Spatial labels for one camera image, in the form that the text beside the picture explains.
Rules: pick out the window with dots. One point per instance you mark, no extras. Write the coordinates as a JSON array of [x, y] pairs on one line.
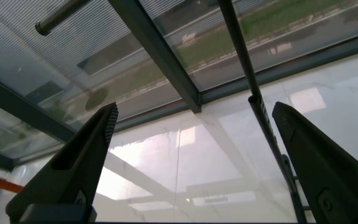
[[73, 46]]

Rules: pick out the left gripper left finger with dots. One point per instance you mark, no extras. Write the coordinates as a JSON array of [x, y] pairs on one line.
[[70, 180]]

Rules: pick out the black clothes rack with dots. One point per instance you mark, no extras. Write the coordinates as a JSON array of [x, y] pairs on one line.
[[239, 46]]

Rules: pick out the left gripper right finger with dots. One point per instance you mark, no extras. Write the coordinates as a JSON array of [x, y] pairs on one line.
[[328, 174]]

